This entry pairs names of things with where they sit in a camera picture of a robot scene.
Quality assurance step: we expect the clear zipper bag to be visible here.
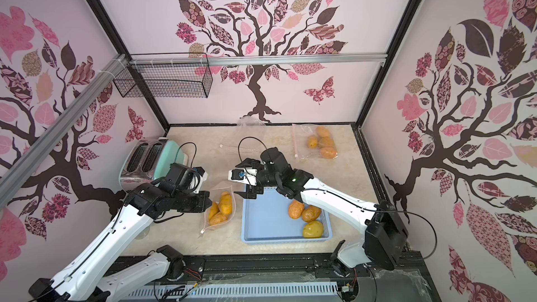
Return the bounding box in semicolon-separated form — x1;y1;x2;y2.
292;124;338;160
220;116;267;154
200;181;236;236

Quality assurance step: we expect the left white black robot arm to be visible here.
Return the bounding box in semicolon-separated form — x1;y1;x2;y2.
29;163;212;301

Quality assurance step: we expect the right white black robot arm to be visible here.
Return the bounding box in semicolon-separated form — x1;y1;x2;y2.
228;148;408;271

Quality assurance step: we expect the mint green toaster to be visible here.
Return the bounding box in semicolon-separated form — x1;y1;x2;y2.
119;138;189;192

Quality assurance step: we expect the light blue plastic basket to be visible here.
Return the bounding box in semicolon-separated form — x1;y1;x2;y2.
241;187;333;245

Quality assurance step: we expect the yellow green potato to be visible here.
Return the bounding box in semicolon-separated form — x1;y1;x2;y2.
302;220;324;239

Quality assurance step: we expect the white vent strip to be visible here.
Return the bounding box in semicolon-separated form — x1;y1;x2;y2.
120;282;339;301

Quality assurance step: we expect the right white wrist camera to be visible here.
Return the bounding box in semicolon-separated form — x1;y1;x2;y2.
228;168;257;186

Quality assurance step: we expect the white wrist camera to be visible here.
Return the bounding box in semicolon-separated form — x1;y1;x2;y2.
190;166;208;194
228;168;257;186

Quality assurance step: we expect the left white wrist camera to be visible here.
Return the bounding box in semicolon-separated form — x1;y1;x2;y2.
190;166;208;194

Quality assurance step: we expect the black wire basket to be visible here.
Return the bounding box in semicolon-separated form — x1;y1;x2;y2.
113;53;213;99

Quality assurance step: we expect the aluminium frame bar back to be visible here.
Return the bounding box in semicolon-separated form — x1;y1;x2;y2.
129;53;387;67

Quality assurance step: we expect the aluminium frame bar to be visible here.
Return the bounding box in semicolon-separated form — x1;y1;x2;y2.
1;54;128;208
129;53;387;67

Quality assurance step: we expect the aluminium frame bar left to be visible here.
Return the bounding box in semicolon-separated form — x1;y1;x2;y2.
1;54;128;208

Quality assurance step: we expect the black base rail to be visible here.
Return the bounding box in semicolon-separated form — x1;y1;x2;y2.
107;252;441;301

